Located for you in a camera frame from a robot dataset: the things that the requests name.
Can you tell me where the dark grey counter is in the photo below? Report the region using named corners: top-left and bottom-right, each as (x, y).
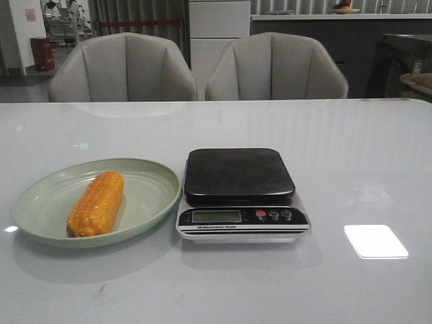
top-left (251, 13), bottom-right (431, 98)

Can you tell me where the red bin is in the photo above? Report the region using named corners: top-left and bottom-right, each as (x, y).
top-left (30, 37), bottom-right (55, 71)

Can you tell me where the black silver kitchen scale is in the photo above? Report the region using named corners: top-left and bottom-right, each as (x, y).
top-left (175, 148), bottom-right (312, 244)

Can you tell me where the pale green round plate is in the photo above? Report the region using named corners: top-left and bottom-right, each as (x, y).
top-left (12, 159), bottom-right (181, 248)

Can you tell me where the white drawer cabinet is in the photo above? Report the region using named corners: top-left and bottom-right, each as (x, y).
top-left (188, 1), bottom-right (250, 101)

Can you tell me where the grey upholstered chair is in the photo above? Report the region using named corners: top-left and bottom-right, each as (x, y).
top-left (48, 32), bottom-right (197, 103)
top-left (205, 32), bottom-right (349, 101)

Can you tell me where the pink wall notice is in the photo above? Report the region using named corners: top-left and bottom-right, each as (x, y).
top-left (25, 8), bottom-right (36, 22)

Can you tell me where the left grey upholstered chair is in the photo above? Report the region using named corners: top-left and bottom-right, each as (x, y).
top-left (48, 32), bottom-right (197, 103)

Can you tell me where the tan cushion at right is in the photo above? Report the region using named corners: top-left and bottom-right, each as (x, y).
top-left (400, 73), bottom-right (432, 102)

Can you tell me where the fruit bowl on counter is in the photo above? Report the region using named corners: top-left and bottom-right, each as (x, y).
top-left (329, 0), bottom-right (360, 14)

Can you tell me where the orange corn cob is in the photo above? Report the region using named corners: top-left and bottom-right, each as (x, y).
top-left (66, 171), bottom-right (124, 238)

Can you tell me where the right grey upholstered chair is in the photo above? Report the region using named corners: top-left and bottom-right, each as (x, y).
top-left (205, 32), bottom-right (349, 101)

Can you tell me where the red barrier tape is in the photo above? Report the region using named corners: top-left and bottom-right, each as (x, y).
top-left (99, 18), bottom-right (182, 28)

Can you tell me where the dark appliance at right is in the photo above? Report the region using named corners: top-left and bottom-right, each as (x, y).
top-left (366, 34), bottom-right (431, 98)

